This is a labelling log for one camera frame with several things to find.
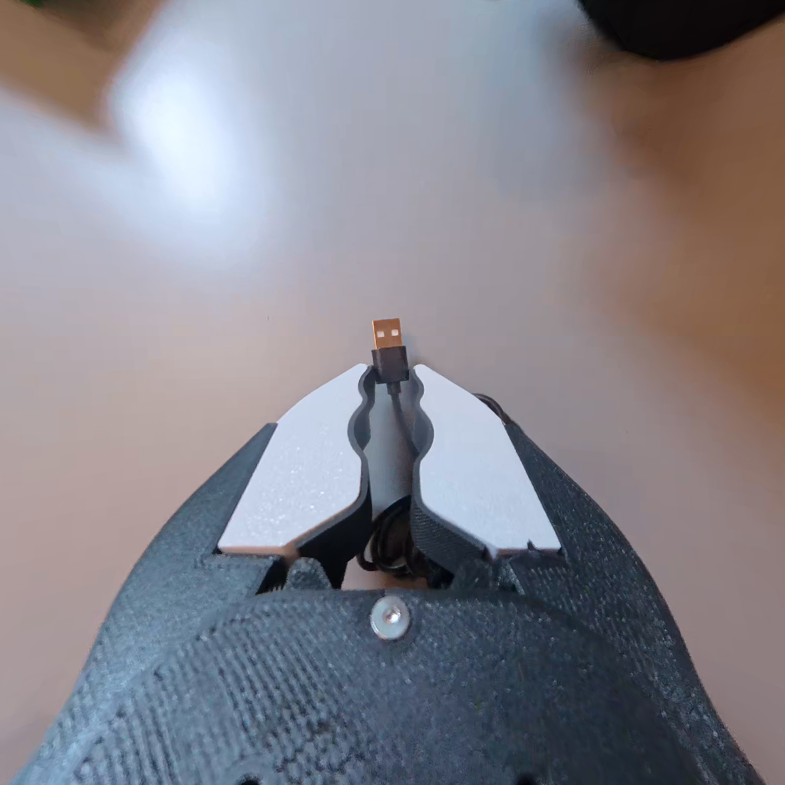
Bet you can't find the thin black USB cable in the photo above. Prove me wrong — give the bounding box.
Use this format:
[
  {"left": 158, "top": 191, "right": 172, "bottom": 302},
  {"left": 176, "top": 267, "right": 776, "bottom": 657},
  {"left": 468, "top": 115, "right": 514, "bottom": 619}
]
[{"left": 356, "top": 317, "right": 513, "bottom": 580}]

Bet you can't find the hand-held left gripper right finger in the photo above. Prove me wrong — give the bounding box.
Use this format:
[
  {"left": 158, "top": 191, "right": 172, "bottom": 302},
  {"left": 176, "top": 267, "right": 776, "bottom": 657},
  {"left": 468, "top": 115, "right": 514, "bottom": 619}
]
[{"left": 408, "top": 362, "right": 563, "bottom": 561}]

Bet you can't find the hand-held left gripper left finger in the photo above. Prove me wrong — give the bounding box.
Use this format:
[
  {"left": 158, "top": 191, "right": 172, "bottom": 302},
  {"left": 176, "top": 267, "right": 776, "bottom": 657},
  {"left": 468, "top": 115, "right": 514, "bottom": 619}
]
[{"left": 216, "top": 362, "right": 374, "bottom": 554}]

